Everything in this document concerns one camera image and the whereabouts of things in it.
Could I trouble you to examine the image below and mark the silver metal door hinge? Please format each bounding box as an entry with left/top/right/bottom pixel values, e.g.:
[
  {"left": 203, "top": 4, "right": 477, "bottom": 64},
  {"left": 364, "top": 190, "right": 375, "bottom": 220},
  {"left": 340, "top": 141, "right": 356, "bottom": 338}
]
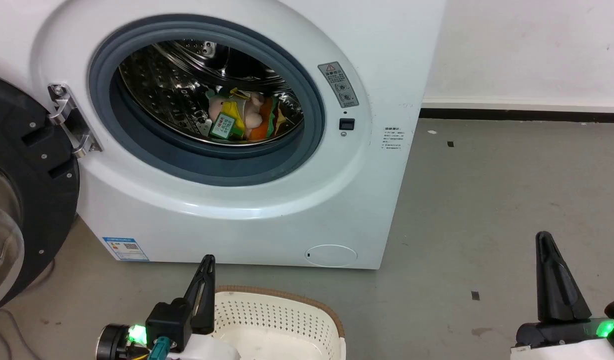
[{"left": 47, "top": 83, "right": 103, "bottom": 159}]

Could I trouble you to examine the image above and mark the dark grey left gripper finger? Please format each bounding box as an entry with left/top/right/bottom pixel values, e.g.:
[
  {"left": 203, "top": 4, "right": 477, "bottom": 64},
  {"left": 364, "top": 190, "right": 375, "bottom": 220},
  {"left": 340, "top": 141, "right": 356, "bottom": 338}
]
[{"left": 184, "top": 254, "right": 216, "bottom": 335}]

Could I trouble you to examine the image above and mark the pink yellow plush toy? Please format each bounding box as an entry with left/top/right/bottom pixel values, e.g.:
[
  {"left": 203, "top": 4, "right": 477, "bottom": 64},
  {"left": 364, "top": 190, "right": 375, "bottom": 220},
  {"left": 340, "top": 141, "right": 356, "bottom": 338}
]
[{"left": 206, "top": 88, "right": 265, "bottom": 141}]

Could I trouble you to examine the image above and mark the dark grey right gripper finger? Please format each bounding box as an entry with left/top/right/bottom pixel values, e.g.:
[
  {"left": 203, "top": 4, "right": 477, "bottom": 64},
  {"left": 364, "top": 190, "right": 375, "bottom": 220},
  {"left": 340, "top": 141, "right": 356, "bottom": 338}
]
[{"left": 535, "top": 231, "right": 593, "bottom": 324}]

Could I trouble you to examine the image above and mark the white front-load washing machine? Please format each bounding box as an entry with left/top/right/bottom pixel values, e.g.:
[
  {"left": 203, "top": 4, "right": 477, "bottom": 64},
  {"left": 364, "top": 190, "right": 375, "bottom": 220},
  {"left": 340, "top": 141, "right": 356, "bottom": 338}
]
[{"left": 0, "top": 0, "right": 446, "bottom": 271}]

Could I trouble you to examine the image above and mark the grey rubber door gasket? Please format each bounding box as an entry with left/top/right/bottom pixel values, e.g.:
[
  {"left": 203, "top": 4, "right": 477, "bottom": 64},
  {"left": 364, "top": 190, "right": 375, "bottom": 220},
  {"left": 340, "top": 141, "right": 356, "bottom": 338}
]
[{"left": 88, "top": 14, "right": 326, "bottom": 187}]

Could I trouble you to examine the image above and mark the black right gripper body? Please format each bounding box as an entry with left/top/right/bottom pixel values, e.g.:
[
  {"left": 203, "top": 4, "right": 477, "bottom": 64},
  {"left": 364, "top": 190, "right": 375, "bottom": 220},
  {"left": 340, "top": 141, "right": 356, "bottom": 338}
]
[{"left": 515, "top": 299, "right": 614, "bottom": 359}]

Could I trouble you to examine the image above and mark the black white wall baseboard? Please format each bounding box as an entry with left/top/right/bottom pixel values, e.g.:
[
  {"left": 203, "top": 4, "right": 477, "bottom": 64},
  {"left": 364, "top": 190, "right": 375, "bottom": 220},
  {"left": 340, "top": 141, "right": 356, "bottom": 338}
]
[{"left": 419, "top": 97, "right": 614, "bottom": 124}]

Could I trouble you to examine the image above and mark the black round washer door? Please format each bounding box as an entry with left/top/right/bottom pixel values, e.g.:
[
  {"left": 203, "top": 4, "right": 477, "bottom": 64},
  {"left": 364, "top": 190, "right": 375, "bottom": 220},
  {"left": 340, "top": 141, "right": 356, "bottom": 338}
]
[{"left": 0, "top": 74, "right": 81, "bottom": 316}]

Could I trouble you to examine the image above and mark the grey warning sticker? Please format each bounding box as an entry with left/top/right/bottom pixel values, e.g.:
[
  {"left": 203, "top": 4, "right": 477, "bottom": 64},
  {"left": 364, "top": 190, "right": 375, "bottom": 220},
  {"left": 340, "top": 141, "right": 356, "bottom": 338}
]
[{"left": 318, "top": 61, "right": 360, "bottom": 109}]

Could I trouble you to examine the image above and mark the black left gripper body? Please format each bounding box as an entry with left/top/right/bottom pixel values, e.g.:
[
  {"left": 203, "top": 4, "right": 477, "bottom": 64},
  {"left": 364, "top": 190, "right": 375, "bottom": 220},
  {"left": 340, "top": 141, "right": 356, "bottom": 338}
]
[{"left": 96, "top": 298, "right": 193, "bottom": 360}]

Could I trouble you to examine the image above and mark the steel perforated washer drum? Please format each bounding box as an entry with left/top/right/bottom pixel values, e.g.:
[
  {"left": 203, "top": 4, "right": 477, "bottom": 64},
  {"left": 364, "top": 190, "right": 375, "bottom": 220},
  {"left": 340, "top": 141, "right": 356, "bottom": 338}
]
[{"left": 118, "top": 39, "right": 305, "bottom": 147}]

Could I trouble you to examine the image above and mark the round white filter cover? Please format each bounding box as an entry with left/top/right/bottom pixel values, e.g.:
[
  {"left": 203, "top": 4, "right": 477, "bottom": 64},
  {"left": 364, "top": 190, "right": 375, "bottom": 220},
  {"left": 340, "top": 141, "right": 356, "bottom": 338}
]
[{"left": 305, "top": 244, "right": 358, "bottom": 268}]

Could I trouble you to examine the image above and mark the blue energy label sticker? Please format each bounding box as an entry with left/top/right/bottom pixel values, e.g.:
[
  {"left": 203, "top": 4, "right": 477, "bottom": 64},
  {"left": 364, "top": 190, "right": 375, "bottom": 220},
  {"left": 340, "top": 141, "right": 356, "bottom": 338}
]
[{"left": 102, "top": 236, "right": 150, "bottom": 262}]

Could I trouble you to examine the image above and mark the orange green plush toy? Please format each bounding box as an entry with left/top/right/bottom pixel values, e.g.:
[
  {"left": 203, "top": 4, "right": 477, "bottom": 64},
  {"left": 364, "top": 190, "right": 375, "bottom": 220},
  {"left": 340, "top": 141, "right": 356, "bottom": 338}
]
[{"left": 247, "top": 96, "right": 288, "bottom": 141}]

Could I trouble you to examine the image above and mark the cream perforated laundry basket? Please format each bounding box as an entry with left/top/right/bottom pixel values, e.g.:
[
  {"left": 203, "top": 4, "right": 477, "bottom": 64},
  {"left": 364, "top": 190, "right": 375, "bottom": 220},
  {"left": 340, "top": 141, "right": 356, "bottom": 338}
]
[{"left": 210, "top": 285, "right": 346, "bottom": 360}]

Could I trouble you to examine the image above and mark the small printed text label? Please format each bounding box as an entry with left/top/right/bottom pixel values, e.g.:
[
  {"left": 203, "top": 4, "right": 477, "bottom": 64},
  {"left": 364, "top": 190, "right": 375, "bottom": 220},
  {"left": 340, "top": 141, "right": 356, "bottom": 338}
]
[{"left": 381, "top": 126, "right": 404, "bottom": 152}]

